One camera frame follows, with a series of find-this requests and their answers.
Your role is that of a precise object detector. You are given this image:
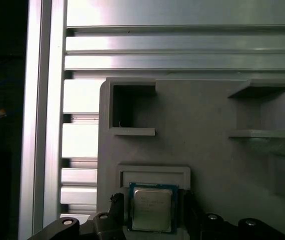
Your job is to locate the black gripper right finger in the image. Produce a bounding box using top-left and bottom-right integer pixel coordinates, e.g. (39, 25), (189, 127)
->
(182, 190), (285, 240)

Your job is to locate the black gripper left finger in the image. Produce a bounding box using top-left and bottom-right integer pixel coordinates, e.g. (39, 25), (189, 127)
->
(29, 191), (130, 240)

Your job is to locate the silver CPU green edge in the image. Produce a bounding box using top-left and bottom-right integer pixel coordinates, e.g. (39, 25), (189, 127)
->
(128, 182), (180, 235)

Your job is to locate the grey plastic parts rack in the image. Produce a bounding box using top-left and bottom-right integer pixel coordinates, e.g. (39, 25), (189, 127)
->
(96, 76), (285, 240)

